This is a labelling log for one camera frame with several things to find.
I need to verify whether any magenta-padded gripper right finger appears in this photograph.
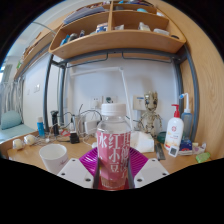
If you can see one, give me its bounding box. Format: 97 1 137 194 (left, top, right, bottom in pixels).
127 147 170 189

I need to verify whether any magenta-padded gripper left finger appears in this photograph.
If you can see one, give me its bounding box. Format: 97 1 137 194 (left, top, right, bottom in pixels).
56 147 101 190

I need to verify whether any pink-labelled clear drink bottle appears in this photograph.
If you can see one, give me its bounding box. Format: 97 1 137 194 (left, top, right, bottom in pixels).
95 103 132 191

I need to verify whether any white cup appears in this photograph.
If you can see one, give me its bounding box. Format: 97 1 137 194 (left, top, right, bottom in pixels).
38 143 70 175

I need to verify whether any white tissue pack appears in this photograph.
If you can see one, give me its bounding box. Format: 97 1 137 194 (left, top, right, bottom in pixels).
129 130 156 154

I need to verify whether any white red-pump lotion bottle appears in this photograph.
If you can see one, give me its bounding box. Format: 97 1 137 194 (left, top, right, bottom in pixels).
164 103 185 151

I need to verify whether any small green box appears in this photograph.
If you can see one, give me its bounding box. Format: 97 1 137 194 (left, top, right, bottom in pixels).
195 152 212 164

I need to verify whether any black handheld device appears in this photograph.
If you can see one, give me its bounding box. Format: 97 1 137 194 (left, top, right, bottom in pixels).
49 110 61 136

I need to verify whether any white tape roll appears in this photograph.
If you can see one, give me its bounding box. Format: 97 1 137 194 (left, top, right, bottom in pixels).
23 133 37 146
12 138 25 150

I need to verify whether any blue white-capped can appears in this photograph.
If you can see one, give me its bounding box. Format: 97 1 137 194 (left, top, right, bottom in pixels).
36 116 46 138

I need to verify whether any tree creature figurine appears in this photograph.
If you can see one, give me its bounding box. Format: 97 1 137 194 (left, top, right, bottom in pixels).
138 90 164 138

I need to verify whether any clear blue spray bottle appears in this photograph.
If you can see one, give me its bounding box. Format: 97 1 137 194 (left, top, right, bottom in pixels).
178 93 195 141

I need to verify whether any white desk lamp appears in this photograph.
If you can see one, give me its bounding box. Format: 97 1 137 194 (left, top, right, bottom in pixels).
69 67 135 131

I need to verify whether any teal pillow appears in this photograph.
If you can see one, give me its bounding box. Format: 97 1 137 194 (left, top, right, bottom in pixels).
0 110 23 131

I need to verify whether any wooden shelf unit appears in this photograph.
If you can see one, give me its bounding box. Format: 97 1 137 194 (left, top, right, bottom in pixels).
48 0 187 61

